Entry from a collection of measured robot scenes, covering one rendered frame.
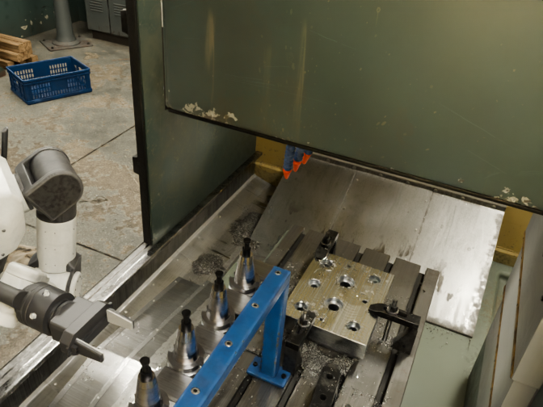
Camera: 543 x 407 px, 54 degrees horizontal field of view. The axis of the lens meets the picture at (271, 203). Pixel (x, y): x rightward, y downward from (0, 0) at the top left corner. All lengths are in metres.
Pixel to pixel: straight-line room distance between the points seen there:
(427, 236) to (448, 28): 1.54
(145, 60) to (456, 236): 1.31
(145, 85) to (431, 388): 1.25
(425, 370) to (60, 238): 1.17
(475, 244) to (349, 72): 1.53
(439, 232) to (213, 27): 1.55
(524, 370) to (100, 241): 2.61
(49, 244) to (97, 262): 1.73
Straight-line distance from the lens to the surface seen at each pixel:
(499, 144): 0.69
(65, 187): 1.27
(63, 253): 1.37
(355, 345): 1.34
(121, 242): 3.20
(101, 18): 6.49
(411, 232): 2.13
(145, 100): 1.59
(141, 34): 1.53
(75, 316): 1.08
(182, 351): 0.93
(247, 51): 0.74
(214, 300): 0.98
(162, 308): 1.76
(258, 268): 1.14
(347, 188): 2.23
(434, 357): 1.88
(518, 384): 1.05
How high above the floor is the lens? 1.96
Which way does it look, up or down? 34 degrees down
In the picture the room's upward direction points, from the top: 5 degrees clockwise
